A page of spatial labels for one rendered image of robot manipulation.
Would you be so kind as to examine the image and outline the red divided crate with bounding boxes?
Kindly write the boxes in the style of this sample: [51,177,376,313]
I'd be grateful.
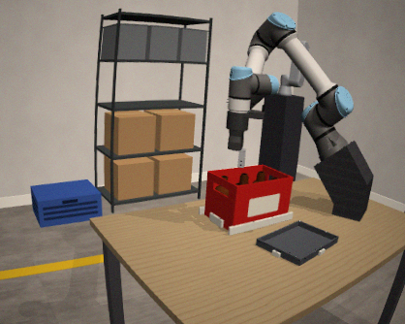
[204,165,291,230]

